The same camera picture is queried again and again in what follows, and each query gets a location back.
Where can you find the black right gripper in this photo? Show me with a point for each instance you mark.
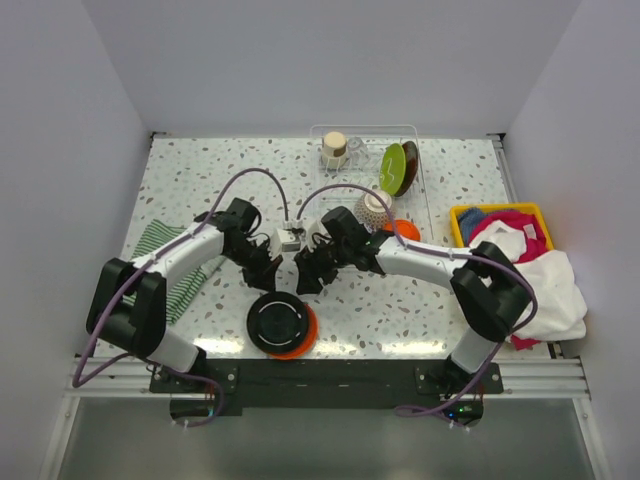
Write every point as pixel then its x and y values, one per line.
pixel 310 271

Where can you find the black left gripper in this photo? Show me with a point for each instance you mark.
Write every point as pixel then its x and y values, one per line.
pixel 264 278

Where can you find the brown patterned bowl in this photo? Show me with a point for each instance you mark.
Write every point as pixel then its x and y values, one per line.
pixel 371 209

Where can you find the orange bowl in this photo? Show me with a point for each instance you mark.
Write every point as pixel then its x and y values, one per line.
pixel 405 229

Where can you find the orange plate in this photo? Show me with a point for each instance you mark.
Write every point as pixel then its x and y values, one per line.
pixel 306 344

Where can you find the clear wire dish rack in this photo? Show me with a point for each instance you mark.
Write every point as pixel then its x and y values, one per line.
pixel 370 185

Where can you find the clear glass cup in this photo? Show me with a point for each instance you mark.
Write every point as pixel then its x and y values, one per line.
pixel 357 150

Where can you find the lime green plate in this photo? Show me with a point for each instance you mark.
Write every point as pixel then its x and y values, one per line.
pixel 393 169

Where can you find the beige steel cup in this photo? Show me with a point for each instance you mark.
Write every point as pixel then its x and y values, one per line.
pixel 334 150

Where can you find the red floral plate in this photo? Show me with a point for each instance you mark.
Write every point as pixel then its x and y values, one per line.
pixel 412 160

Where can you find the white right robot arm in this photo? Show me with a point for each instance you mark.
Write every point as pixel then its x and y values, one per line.
pixel 491 292

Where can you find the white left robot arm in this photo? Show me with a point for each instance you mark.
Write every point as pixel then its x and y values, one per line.
pixel 129 307

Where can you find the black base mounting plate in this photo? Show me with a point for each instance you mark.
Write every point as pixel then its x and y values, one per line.
pixel 309 384

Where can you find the blue cloth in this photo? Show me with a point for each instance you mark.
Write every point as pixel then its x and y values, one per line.
pixel 468 221

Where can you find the white towel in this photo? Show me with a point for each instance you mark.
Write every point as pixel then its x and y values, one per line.
pixel 561 305

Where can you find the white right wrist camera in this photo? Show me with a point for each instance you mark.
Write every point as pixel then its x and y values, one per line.
pixel 314 234

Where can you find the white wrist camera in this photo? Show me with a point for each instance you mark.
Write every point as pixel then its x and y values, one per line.
pixel 314 234
pixel 286 241

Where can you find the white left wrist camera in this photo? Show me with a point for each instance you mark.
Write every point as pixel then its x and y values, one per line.
pixel 286 241

